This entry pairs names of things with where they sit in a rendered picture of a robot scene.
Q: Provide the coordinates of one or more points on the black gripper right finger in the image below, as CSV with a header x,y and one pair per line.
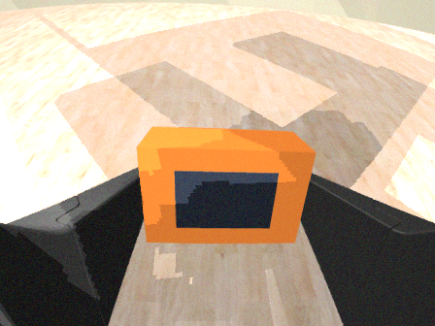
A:
x,y
378,262

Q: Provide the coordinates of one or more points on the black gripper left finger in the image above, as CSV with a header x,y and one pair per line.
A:
x,y
63,266

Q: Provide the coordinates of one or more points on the orange block with dark blue square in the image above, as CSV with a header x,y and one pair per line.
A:
x,y
223,186

